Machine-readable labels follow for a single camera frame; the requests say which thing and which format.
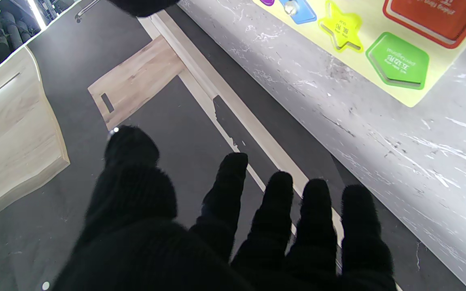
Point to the light wooden side panel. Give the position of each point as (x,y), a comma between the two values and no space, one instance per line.
(10,141)

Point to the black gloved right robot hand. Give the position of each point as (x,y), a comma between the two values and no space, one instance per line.
(144,6)

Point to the blue diamond puzzle piece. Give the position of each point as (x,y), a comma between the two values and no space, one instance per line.
(303,14)

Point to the yellow wooden shape puzzle board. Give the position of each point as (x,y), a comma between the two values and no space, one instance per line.
(439,81)

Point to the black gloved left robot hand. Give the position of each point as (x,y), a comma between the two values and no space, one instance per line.
(156,250)

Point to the purple circle puzzle piece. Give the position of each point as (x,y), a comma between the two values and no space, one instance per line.
(267,2)

